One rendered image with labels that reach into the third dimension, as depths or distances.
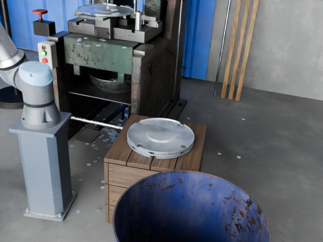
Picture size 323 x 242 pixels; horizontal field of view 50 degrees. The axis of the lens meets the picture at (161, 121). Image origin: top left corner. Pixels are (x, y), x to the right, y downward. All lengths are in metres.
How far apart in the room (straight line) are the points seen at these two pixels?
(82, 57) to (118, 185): 0.76
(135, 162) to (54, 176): 0.36
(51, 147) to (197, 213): 0.63
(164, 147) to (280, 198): 0.75
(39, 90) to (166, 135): 0.55
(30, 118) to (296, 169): 1.47
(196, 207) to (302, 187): 0.93
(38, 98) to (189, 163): 0.63
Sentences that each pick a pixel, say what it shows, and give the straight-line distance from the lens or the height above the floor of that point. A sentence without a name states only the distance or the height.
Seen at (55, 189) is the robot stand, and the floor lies 0.16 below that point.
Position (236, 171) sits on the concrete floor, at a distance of 2.00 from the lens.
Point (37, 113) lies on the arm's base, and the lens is 1.40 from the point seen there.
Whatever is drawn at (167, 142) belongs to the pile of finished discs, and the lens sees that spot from 1.45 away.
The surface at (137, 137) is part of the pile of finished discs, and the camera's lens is 1.47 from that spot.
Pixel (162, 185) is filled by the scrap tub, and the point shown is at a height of 0.43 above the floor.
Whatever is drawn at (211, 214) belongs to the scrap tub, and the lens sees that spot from 1.21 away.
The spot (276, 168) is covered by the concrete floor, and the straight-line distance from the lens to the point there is 2.11.
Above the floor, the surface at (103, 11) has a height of 0.79.
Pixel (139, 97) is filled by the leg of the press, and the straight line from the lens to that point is 1.75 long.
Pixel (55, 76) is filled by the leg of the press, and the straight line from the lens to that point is 1.95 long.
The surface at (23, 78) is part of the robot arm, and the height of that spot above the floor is 0.65.
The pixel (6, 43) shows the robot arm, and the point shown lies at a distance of 1.43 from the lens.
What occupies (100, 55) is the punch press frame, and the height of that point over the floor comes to 0.57.
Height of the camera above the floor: 1.14
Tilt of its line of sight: 28 degrees down
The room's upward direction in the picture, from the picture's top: 4 degrees clockwise
